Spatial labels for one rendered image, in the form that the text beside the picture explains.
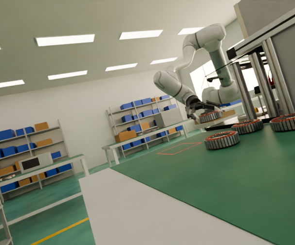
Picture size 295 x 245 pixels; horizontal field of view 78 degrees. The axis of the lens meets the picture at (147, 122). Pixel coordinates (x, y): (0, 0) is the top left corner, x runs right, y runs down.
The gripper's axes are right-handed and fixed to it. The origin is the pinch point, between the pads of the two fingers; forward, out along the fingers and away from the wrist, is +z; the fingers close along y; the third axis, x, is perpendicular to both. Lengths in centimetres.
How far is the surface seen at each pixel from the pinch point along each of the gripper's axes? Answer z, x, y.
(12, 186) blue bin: -388, -274, 448
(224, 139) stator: 31.2, 10.2, 10.2
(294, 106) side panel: 23.1, 7.4, -22.6
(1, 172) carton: -409, -230, 464
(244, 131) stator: 22.7, 3.2, -2.8
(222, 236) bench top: 64, 26, 29
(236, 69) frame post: -2.4, 18.1, -16.4
